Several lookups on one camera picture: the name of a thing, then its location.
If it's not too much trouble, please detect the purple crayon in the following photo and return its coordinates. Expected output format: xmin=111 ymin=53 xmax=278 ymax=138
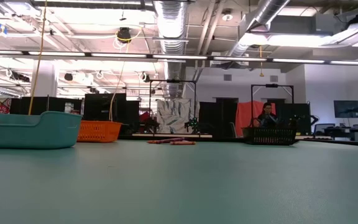
xmin=155 ymin=137 xmax=186 ymax=144

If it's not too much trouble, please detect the white leaf print cloth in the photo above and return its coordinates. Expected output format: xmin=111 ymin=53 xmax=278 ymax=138
xmin=155 ymin=98 xmax=200 ymax=135

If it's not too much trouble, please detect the small background robot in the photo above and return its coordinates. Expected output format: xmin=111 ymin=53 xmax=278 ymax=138
xmin=184 ymin=117 xmax=201 ymax=134

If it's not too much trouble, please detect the wooden table board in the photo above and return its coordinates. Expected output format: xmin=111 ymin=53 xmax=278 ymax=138
xmin=131 ymin=133 xmax=214 ymax=139

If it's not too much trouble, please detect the black partition panel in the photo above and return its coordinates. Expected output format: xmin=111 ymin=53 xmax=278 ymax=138
xmin=9 ymin=96 xmax=84 ymax=116
xmin=275 ymin=102 xmax=312 ymax=135
xmin=83 ymin=92 xmax=141 ymax=125
xmin=198 ymin=101 xmax=239 ymax=138

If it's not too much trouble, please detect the long light bar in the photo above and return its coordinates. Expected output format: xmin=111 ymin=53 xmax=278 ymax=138
xmin=0 ymin=49 xmax=358 ymax=67

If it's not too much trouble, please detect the orange red cloth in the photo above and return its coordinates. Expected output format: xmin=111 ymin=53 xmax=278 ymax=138
xmin=234 ymin=100 xmax=277 ymax=138

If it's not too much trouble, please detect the teal table mat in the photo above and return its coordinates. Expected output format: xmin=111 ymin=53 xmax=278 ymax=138
xmin=0 ymin=139 xmax=358 ymax=224

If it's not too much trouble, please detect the orange plastic basket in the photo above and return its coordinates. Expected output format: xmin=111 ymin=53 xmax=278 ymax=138
xmin=77 ymin=120 xmax=123 ymax=143

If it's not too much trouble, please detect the person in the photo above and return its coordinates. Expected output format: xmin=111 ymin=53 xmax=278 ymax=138
xmin=256 ymin=102 xmax=279 ymax=128

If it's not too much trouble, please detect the black plastic basket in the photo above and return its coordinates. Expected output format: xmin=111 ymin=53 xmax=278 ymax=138
xmin=241 ymin=126 xmax=298 ymax=146

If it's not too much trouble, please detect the clear plastic container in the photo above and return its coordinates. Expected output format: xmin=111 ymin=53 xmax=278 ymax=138
xmin=0 ymin=111 xmax=83 ymax=149

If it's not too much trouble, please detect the desk with equipment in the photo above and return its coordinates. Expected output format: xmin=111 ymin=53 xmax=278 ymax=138
xmin=310 ymin=105 xmax=358 ymax=144

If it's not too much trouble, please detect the black stand frame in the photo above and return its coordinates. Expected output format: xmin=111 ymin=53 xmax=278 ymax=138
xmin=250 ymin=83 xmax=295 ymax=125
xmin=149 ymin=79 xmax=198 ymax=135

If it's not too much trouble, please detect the thin yellow cable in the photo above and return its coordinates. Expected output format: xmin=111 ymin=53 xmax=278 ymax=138
xmin=108 ymin=62 xmax=127 ymax=123

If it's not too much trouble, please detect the silver ventilation duct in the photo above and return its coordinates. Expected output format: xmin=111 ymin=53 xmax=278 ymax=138
xmin=153 ymin=0 xmax=188 ymax=98
xmin=227 ymin=0 xmax=291 ymax=63

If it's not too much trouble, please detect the black ceiling camera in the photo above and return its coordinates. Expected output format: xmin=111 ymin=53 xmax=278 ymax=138
xmin=116 ymin=27 xmax=133 ymax=44

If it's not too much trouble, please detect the dark wall monitor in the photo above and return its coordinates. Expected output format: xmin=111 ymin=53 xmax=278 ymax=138
xmin=333 ymin=100 xmax=358 ymax=119

